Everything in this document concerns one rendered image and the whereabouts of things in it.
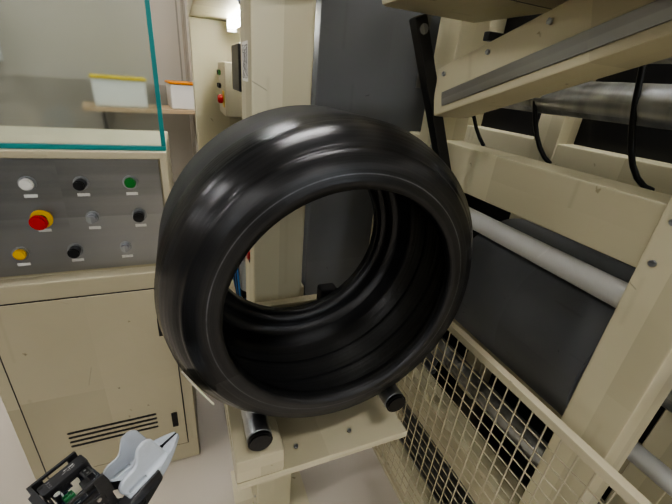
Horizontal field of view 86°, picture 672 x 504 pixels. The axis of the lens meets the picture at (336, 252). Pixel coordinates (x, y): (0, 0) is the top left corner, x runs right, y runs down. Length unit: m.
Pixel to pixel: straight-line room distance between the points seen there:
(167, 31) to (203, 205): 3.96
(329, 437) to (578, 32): 0.83
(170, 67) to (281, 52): 3.60
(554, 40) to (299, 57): 0.45
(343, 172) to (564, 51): 0.38
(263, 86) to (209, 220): 0.41
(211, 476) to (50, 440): 0.59
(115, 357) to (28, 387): 0.25
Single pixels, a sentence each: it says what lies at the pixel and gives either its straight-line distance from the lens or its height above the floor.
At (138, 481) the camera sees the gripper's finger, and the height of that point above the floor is 1.01.
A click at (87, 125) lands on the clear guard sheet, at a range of 1.18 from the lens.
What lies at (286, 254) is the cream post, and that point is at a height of 1.08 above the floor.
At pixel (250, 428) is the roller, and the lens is 0.74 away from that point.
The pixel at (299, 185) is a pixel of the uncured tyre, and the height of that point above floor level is 1.37.
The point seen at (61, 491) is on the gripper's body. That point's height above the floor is 1.04.
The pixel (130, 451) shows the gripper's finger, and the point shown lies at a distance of 0.62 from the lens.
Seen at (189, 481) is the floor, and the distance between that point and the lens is 1.81.
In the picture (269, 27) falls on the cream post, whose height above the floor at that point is 1.57.
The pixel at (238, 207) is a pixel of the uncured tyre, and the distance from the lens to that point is 0.46.
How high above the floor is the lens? 1.49
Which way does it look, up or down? 25 degrees down
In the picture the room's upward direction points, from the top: 5 degrees clockwise
